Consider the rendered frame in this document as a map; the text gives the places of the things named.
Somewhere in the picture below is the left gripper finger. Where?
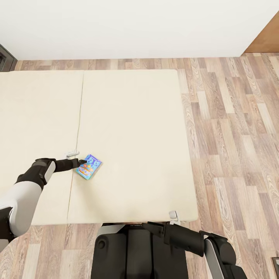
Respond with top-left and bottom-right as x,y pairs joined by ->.
79,160 -> 87,166

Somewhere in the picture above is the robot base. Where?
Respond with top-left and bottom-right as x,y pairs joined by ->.
90,223 -> 189,279

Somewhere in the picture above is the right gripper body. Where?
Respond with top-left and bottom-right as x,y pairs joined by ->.
164,222 -> 191,251

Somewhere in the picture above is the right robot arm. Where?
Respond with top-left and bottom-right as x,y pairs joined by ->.
141,210 -> 248,279

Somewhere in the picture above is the board game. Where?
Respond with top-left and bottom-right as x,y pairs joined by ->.
76,154 -> 102,180

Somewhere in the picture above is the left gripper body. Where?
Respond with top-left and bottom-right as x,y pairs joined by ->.
62,158 -> 79,172

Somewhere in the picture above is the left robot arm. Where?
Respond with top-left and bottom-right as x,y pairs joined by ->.
0,150 -> 87,253

